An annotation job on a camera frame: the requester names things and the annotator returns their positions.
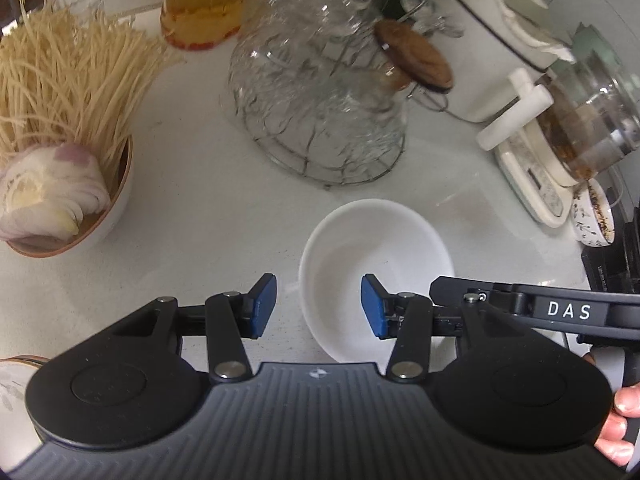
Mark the white electric kettle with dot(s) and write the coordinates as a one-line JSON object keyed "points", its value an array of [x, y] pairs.
{"points": [[490, 35]]}

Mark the cork teapot lid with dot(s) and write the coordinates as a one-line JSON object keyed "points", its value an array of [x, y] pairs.
{"points": [[415, 55]]}

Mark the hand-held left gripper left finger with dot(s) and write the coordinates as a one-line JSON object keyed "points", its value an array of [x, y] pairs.
{"points": [[263, 306]]}

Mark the white bowl with brown rim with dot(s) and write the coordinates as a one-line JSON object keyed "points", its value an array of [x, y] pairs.
{"points": [[107, 220]]}

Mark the person's right hand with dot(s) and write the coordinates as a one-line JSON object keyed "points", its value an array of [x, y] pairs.
{"points": [[617, 435]]}

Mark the glass kettle on white base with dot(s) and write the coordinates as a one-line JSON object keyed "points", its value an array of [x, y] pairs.
{"points": [[575, 130]]}

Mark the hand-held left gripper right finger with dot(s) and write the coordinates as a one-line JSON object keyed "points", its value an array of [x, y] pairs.
{"points": [[374, 310]]}

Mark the sliced purple onion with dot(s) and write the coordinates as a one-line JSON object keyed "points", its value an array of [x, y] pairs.
{"points": [[45, 190]]}

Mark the small white bowl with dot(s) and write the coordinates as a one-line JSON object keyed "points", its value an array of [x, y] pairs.
{"points": [[370, 240]]}

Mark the large floral bowl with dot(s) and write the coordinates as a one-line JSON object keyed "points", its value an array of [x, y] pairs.
{"points": [[12, 400]]}

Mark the crackled glass teapot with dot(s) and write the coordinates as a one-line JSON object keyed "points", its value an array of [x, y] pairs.
{"points": [[320, 90]]}

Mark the glass jar of orange liquid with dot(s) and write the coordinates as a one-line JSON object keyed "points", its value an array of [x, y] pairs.
{"points": [[202, 5]]}

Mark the black stove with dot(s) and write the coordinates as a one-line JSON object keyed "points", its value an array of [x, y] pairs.
{"points": [[617, 265]]}

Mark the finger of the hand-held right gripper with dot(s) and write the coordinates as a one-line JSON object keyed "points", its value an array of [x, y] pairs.
{"points": [[452, 287]]}

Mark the small cup of tea leaves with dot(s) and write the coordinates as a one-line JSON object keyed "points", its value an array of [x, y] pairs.
{"points": [[595, 215]]}

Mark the bundle of dry noodles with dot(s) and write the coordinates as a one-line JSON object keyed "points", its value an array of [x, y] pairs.
{"points": [[65, 80]]}

